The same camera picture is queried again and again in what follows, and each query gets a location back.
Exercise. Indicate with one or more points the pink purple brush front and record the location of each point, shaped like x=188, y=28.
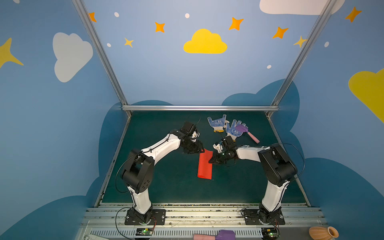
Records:
x=222, y=235

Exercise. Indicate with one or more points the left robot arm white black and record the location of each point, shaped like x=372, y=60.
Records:
x=138, y=170

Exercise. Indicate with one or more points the purple pink brush on table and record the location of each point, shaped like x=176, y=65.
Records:
x=245, y=129

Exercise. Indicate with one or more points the left blue dotted work glove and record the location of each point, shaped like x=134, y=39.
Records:
x=218, y=125

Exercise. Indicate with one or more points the green circuit board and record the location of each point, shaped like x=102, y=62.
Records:
x=143, y=232
x=269, y=234

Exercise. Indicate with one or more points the right aluminium frame post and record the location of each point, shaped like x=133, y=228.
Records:
x=305, y=50

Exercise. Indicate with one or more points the left green circuit board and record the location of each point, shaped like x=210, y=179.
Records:
x=143, y=232

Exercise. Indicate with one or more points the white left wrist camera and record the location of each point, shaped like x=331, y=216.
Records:
x=194, y=135

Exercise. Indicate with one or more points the blue dotted work glove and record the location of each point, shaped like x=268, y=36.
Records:
x=232, y=131
x=218, y=125

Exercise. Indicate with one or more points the front aluminium rail base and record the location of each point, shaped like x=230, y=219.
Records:
x=182, y=221

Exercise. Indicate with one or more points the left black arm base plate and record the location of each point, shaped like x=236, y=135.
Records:
x=134, y=218

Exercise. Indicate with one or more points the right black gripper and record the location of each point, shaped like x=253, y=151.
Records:
x=220, y=155

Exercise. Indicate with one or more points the right green circuit board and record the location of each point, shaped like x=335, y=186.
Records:
x=269, y=234

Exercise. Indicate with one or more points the terracotta ribbed vase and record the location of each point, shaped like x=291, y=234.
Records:
x=322, y=233

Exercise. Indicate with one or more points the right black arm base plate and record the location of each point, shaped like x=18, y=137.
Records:
x=262, y=217

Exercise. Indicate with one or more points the rear aluminium frame bar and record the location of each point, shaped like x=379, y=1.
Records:
x=200, y=108

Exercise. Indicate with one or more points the left aluminium frame post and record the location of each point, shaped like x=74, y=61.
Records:
x=89, y=26

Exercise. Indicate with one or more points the right blue dotted work glove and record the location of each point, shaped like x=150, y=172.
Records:
x=232, y=131

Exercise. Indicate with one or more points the aluminium frame post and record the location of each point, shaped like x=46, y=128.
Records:
x=89, y=26
x=305, y=50

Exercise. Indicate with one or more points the red square paper sheet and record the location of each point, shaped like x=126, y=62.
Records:
x=204, y=167

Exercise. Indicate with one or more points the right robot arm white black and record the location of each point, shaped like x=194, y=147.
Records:
x=278, y=167

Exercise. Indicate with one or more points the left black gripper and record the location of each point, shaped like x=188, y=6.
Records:
x=194, y=146

